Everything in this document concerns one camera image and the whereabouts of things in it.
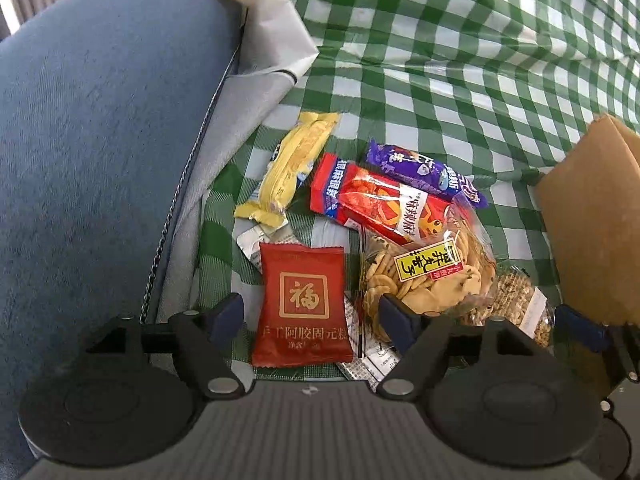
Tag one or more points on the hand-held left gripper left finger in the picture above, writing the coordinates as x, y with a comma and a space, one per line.
231, 312

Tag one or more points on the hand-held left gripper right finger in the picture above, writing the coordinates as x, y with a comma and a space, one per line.
394, 316

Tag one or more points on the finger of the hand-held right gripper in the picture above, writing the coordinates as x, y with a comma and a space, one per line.
580, 327

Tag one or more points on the dark red snack packet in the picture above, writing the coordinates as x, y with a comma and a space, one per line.
300, 300

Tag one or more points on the brown cardboard box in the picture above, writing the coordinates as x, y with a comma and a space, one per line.
590, 220

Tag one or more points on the purple snack packet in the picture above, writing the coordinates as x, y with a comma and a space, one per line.
415, 167

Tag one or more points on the white sachet with black stripe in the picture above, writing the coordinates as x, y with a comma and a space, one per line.
356, 320

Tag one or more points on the clear bag of crackers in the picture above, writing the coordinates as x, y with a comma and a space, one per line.
435, 280

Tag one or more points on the clear packet of grain bar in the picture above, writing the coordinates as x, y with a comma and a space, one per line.
522, 302

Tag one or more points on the silver foil sachet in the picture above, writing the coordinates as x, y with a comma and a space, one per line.
356, 371

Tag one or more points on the white foil sachet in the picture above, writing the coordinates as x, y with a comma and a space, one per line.
257, 242

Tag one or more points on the red orange snack packet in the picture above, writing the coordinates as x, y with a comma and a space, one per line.
370, 195

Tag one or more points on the grey white cloth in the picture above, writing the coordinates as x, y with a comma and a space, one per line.
220, 160

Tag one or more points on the yellow snack packet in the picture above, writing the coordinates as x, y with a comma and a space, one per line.
295, 160

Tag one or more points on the dark blue backpack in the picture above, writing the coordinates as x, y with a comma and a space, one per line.
100, 135

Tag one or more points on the green checked cloth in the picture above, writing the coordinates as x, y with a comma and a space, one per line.
450, 60

